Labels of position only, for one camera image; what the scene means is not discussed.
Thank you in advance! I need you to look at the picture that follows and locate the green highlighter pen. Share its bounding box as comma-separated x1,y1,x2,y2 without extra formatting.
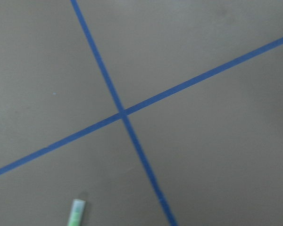
67,199,86,226

